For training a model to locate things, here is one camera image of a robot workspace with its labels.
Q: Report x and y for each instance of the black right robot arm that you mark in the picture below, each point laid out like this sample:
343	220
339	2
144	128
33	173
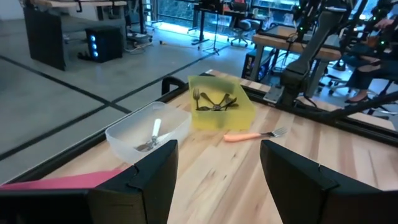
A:
314	46

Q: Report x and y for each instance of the clear plastic bin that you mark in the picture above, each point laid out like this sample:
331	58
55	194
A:
130	130

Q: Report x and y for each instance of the silver metal bracket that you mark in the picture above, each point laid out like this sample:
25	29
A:
273	93

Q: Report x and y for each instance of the yellow plastic bin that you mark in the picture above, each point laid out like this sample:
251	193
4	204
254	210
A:
224	119

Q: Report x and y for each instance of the black desk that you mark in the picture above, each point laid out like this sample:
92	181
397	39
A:
46	37
202	25

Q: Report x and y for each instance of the person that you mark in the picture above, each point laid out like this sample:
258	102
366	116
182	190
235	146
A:
367	71

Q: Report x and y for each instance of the grey office chair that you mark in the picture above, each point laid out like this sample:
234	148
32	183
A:
244	28

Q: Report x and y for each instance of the black computer case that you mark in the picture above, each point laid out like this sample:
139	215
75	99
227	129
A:
248	63

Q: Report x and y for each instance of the wooden workbench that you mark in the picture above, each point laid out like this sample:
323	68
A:
280	40

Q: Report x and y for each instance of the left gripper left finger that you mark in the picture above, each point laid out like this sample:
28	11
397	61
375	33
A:
146	189

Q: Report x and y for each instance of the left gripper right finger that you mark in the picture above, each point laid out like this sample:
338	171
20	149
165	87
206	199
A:
298	193

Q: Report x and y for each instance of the background black robot arms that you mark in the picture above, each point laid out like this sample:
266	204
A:
304	15

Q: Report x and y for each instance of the black tripod stand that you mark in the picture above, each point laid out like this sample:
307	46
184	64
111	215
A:
214	31

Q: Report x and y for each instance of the pink plastic bin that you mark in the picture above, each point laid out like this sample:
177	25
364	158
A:
62	182

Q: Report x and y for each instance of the black computer tower blue lights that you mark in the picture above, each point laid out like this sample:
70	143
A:
104	43

